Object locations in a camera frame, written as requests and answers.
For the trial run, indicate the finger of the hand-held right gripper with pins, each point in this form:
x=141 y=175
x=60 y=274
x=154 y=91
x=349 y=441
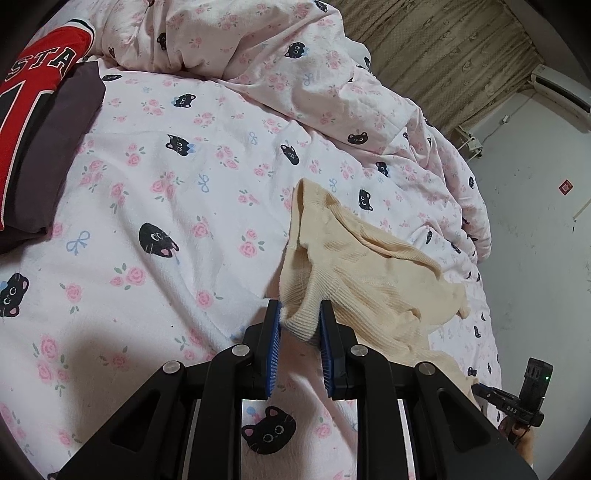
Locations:
x=485 y=392

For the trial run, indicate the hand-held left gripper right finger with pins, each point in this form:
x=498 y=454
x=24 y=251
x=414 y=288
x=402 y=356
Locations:
x=328 y=351

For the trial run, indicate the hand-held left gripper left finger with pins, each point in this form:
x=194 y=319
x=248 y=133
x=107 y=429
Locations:
x=272 y=347

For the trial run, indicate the cream ribbed knit garment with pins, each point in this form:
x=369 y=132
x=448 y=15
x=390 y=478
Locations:
x=369 y=286

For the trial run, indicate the person's right hand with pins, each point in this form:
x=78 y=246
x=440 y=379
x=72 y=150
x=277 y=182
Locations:
x=526 y=445

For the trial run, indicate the pink cat print bed sheet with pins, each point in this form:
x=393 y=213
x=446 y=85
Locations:
x=138 y=277

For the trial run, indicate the dark grey folded garment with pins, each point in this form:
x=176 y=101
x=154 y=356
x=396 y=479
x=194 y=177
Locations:
x=57 y=161

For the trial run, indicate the white air conditioner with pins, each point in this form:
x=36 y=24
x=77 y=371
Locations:
x=561 y=87

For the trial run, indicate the pink cat print quilt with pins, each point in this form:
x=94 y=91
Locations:
x=277 y=46

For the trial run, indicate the beige patterned curtain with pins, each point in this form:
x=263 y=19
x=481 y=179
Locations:
x=438 y=55

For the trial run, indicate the red lettered jersey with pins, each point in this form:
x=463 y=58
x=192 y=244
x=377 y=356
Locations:
x=27 y=138

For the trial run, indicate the red wall sticker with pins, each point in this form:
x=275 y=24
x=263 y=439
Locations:
x=565 y=187

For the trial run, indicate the white wall rack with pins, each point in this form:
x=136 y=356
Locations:
x=467 y=141

